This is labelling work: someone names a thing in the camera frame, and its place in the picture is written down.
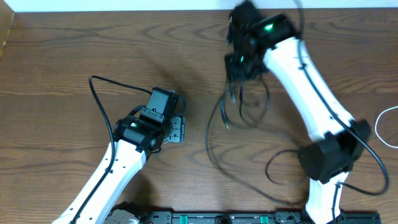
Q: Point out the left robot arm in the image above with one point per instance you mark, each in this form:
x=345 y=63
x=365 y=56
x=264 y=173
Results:
x=135 y=138

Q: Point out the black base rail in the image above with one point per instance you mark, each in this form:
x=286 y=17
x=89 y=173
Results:
x=125 y=213

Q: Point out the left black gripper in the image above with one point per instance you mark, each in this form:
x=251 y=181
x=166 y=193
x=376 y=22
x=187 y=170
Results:
x=179 y=133

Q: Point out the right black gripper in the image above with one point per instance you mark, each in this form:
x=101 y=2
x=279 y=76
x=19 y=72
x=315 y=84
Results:
x=235 y=74

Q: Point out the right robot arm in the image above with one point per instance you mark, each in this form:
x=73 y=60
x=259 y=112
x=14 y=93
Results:
x=272 y=44

